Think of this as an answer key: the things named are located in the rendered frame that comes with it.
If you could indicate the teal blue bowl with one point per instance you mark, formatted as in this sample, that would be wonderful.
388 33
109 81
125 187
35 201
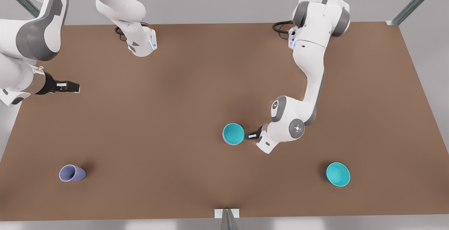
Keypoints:
337 174
233 133

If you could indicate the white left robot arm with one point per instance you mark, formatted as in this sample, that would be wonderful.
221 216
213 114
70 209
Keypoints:
312 58

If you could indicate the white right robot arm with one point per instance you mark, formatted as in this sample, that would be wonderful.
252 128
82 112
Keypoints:
38 33

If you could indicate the pink bowl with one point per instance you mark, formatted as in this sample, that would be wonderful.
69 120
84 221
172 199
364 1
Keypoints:
231 145

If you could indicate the lavender purple cup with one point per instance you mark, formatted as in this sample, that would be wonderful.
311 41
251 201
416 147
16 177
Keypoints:
72 173

